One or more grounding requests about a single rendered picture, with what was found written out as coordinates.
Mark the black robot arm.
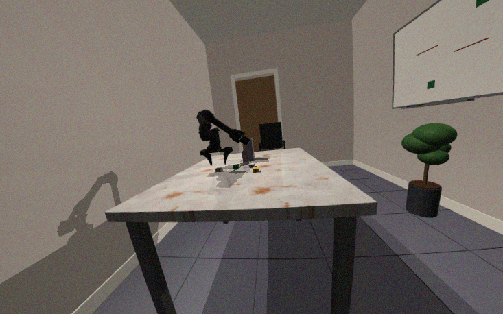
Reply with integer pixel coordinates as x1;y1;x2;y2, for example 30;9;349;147
196;110;250;153

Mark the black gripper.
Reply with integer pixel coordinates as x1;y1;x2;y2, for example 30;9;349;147
200;139;233;165

